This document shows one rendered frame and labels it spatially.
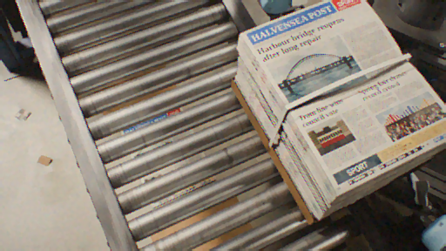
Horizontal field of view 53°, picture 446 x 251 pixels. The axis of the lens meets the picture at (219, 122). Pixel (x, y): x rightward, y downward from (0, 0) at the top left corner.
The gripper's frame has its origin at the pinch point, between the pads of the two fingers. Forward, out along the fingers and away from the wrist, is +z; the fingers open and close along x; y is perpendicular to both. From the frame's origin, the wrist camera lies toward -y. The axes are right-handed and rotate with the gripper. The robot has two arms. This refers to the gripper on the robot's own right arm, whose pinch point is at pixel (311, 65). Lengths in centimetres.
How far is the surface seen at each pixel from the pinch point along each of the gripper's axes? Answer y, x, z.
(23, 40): -66, -70, -91
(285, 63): 23.9, -18.0, 8.0
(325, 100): 23.8, -15.1, 18.3
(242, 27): 0.7, -11.3, -17.5
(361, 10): 24.2, 3.0, 3.4
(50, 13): -1, -55, -43
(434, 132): 24.2, -0.1, 32.4
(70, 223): -79, -79, -12
